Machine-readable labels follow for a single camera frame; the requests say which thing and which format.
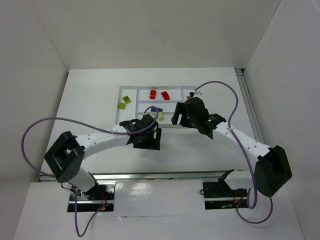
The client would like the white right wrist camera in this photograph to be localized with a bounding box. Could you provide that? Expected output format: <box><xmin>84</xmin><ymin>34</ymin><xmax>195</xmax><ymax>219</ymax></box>
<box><xmin>189</xmin><ymin>91</ymin><xmax>202</xmax><ymax>98</ymax></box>

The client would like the lime green square lego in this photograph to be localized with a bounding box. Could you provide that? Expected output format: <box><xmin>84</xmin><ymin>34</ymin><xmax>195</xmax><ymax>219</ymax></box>
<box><xmin>117</xmin><ymin>102</ymin><xmax>126</xmax><ymax>110</ymax></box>

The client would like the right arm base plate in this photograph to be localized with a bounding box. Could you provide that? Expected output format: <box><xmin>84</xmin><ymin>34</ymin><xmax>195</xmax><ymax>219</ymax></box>
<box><xmin>199</xmin><ymin>182</ymin><xmax>248</xmax><ymax>210</ymax></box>

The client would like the pale green long lego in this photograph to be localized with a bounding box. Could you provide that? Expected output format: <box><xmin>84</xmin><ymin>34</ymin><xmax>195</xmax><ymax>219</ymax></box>
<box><xmin>158</xmin><ymin>112</ymin><xmax>164</xmax><ymax>121</ymax></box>

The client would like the purple lego brick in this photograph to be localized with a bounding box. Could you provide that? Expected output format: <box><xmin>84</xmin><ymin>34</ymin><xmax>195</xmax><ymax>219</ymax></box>
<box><xmin>150</xmin><ymin>107</ymin><xmax>163</xmax><ymax>112</ymax></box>

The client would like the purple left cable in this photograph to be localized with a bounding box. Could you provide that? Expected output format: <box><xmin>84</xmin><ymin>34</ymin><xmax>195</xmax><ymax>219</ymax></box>
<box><xmin>21</xmin><ymin>105</ymin><xmax>161</xmax><ymax>238</ymax></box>

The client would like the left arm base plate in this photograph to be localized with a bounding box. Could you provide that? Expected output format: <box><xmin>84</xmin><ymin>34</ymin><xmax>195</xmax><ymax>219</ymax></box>
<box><xmin>67</xmin><ymin>182</ymin><xmax>116</xmax><ymax>213</ymax></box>

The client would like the aluminium rail right side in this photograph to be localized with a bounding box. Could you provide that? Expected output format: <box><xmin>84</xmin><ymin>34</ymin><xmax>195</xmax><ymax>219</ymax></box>
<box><xmin>234</xmin><ymin>68</ymin><xmax>265</xmax><ymax>144</ymax></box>

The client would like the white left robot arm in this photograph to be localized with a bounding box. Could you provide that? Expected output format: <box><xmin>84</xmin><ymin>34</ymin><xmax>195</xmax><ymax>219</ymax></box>
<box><xmin>44</xmin><ymin>114</ymin><xmax>162</xmax><ymax>200</ymax></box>

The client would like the lime green curved lego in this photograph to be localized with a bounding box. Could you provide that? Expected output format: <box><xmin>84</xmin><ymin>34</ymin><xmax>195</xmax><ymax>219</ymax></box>
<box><xmin>122</xmin><ymin>95</ymin><xmax>131</xmax><ymax>104</ymax></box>

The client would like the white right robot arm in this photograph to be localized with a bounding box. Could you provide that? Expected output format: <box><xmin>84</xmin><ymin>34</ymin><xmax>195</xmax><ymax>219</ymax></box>
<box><xmin>171</xmin><ymin>97</ymin><xmax>292</xmax><ymax>197</ymax></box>

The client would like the white compartment tray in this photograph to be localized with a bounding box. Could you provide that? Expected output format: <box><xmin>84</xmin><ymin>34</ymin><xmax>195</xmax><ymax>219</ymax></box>
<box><xmin>115</xmin><ymin>85</ymin><xmax>196</xmax><ymax>128</ymax></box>

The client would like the red curved lego brick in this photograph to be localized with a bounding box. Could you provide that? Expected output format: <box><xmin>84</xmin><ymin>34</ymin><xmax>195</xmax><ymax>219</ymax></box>
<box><xmin>160</xmin><ymin>91</ymin><xmax>170</xmax><ymax>101</ymax></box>

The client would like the aluminium rail front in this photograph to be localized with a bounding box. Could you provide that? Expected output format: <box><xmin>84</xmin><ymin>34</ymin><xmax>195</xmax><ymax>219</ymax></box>
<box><xmin>38</xmin><ymin>170</ymin><xmax>256</xmax><ymax>182</ymax></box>

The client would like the aluminium rail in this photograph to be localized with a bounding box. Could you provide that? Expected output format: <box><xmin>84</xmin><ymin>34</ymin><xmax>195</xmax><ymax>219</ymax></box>
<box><xmin>234</xmin><ymin>68</ymin><xmax>265</xmax><ymax>144</ymax></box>
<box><xmin>38</xmin><ymin>170</ymin><xmax>256</xmax><ymax>182</ymax></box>

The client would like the red lego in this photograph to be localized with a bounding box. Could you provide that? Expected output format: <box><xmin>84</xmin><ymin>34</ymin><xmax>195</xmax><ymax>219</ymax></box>
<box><xmin>149</xmin><ymin>89</ymin><xmax>157</xmax><ymax>100</ymax></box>

